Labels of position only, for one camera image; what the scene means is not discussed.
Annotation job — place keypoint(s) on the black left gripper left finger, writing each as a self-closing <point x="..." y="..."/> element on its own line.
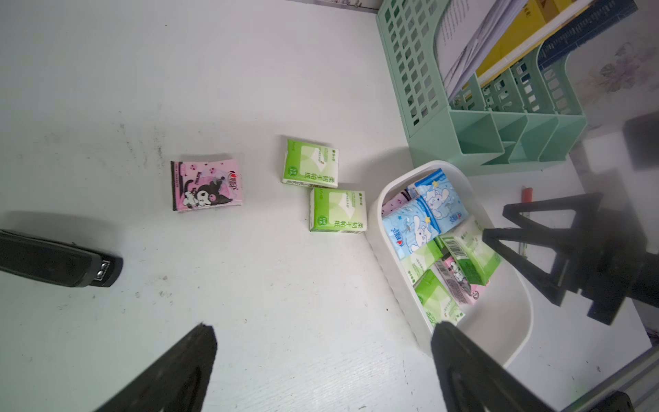
<point x="177" y="381"/>

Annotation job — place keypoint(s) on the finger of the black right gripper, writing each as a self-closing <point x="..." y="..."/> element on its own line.
<point x="585" y="207"/>
<point x="565" y="242"/>

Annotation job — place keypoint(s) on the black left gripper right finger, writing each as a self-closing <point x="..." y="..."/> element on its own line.
<point x="471" y="380"/>

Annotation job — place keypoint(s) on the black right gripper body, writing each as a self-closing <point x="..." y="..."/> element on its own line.
<point x="610" y="264"/>

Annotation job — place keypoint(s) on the pink tissue pack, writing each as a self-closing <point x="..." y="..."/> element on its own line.
<point x="451" y="275"/>
<point x="206" y="184"/>
<point x="395" y="203"/>

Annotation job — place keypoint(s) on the light blue tissue pack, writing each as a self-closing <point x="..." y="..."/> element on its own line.
<point x="410" y="227"/>
<point x="440" y="196"/>

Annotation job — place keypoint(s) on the pink tissue pack top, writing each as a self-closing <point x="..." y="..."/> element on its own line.
<point x="206" y="184"/>

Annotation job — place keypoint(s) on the green tissue pack top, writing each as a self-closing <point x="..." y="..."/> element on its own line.
<point x="311" y="165"/>

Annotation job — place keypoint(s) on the mint green desk organizer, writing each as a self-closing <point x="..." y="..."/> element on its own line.
<point x="526" y="119"/>

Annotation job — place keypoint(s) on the black stapler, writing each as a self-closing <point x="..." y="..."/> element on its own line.
<point x="57" y="263"/>

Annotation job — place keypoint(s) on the dark blue notebook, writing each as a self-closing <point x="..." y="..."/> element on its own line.
<point x="597" y="18"/>

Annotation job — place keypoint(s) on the yellow book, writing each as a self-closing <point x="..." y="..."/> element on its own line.
<point x="538" y="20"/>

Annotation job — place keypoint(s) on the white paper stack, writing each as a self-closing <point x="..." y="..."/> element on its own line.
<point x="468" y="31"/>

